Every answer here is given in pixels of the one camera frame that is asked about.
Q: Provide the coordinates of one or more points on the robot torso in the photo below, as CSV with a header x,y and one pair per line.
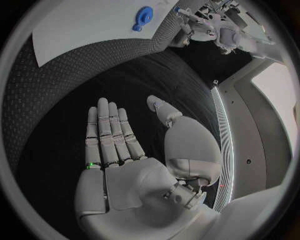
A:
x,y
248,131

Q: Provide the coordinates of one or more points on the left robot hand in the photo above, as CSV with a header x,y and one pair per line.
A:
x,y
211,28

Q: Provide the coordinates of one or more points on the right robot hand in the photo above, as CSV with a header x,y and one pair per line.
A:
x,y
131,187

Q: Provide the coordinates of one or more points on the blue peg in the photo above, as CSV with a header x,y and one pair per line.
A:
x,y
137,27
177,9

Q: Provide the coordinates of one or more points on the blue gear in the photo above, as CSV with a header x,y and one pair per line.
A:
x,y
145,15

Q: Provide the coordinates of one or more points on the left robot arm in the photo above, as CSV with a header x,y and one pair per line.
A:
x,y
256,44

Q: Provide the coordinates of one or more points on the white task board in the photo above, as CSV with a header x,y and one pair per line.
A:
x,y
93,33

